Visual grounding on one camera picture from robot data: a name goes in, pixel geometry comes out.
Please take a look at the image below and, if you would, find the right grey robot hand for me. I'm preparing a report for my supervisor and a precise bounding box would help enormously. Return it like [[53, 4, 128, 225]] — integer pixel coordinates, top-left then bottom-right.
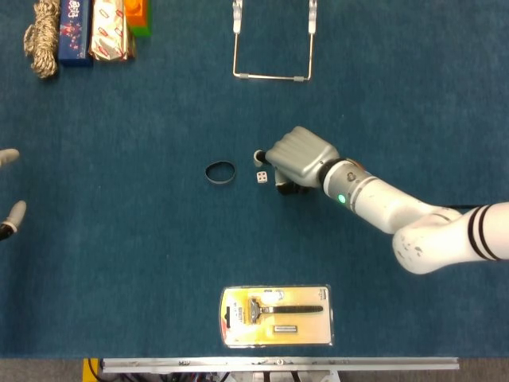
[[253, 126, 341, 197]]

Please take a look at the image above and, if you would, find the beige braided rope bundle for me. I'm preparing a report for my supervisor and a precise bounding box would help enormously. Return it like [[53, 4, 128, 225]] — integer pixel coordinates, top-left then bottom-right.
[[23, 0, 62, 80]]

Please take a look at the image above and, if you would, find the black cable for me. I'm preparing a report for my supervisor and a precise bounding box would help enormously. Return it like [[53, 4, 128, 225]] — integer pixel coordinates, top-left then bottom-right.
[[87, 357, 105, 382]]

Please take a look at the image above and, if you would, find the green toy block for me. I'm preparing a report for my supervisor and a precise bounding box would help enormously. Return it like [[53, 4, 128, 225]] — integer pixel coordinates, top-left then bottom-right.
[[130, 0, 153, 38]]

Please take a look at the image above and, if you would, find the silver foil package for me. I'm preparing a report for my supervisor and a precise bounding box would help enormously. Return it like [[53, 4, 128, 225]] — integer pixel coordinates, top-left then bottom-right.
[[87, 0, 137, 62]]

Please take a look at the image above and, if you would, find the orange toy block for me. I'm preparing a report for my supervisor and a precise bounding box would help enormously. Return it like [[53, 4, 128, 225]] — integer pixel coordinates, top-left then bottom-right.
[[124, 0, 150, 28]]

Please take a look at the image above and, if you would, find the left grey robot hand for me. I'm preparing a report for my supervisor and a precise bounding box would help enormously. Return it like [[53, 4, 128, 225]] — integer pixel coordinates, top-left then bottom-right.
[[0, 148, 28, 242]]

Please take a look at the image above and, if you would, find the metal wire display stand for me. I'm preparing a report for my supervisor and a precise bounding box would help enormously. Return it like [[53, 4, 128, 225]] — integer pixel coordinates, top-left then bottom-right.
[[232, 0, 318, 84]]

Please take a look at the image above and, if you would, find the dark blue printed box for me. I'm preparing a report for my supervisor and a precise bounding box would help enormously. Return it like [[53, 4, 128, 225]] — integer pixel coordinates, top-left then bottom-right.
[[58, 0, 95, 68]]

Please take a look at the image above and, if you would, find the black rubber band ring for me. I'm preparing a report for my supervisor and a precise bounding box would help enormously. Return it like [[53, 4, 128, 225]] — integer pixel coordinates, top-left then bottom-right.
[[204, 160, 236, 186]]

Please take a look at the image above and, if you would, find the yellow razor blister pack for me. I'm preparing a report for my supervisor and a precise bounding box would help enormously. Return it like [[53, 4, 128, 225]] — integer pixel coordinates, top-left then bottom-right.
[[220, 284, 334, 349]]

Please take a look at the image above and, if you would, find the black handled safety razor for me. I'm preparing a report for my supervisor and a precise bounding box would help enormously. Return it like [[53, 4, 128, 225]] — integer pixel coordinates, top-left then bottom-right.
[[247, 298, 324, 325]]

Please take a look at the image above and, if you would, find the blue felt table cloth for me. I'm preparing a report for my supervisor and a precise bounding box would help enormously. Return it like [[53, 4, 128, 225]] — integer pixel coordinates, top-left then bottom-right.
[[0, 0, 509, 359]]

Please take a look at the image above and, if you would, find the aluminium profile rail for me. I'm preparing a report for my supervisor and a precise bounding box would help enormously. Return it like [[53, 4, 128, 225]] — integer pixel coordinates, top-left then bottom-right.
[[99, 357, 460, 374]]

